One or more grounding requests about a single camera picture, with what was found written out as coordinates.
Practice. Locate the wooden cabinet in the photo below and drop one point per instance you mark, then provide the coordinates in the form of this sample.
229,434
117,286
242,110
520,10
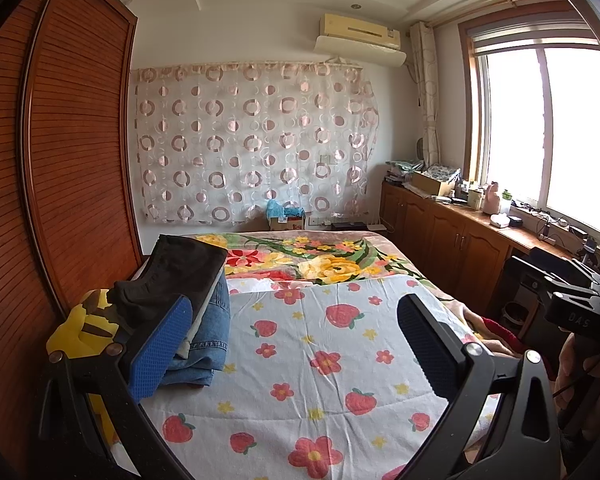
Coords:
440,230

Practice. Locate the wooden framed window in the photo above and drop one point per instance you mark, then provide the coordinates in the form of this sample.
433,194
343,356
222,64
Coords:
520,110

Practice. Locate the patterned window curtain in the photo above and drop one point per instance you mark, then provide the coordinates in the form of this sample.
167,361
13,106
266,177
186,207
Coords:
427,90

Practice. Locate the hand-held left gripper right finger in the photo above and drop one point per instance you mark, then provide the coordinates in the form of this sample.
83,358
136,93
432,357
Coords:
426,352

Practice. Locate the person's right hand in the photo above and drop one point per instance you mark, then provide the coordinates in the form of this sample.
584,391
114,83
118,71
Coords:
569,372

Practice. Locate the black shorts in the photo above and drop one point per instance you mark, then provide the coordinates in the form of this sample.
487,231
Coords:
180,265

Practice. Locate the wall air conditioner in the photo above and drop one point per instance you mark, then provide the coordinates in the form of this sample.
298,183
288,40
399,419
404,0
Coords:
360,50

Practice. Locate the cream air conditioner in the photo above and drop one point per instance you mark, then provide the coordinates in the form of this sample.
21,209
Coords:
360,27

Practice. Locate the red cloth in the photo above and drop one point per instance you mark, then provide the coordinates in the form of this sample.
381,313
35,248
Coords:
502,332

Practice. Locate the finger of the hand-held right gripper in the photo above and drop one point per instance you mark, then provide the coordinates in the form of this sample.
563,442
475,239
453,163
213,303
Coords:
575,287

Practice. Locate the strawberry print bed sheet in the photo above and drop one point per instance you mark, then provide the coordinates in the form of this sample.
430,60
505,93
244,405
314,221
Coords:
305,385

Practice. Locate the stack of folded fabric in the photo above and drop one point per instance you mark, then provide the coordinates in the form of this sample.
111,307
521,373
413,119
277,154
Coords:
402,170

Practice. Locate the dark waste bin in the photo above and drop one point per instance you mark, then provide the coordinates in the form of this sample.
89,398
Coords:
514,317

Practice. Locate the blue folded jeans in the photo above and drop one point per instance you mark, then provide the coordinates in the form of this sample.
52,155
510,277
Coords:
210,360

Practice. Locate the cardboard box with blue bag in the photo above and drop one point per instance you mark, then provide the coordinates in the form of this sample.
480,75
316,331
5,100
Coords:
286,217

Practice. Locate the black flat device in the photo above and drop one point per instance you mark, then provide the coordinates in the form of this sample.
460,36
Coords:
349,226

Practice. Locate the wooden louvered wardrobe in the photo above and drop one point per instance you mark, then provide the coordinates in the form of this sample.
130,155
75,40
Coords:
70,160

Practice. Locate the pink figurine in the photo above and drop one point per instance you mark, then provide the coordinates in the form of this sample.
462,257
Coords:
491,199

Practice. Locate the small round mirror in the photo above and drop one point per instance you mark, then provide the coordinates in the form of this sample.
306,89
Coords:
422,149

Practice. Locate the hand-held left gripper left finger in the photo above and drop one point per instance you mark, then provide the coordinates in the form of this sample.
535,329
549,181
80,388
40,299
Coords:
155,352

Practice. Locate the circle patterned sheer curtain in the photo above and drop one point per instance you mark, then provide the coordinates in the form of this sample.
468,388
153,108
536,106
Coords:
255,140

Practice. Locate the floral blanket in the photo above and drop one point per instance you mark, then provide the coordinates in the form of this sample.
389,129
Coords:
330,260

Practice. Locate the patterned open box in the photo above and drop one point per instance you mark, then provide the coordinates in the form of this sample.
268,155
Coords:
432,182

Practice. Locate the yellow plush toy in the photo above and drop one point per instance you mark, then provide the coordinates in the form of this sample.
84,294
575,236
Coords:
70,330

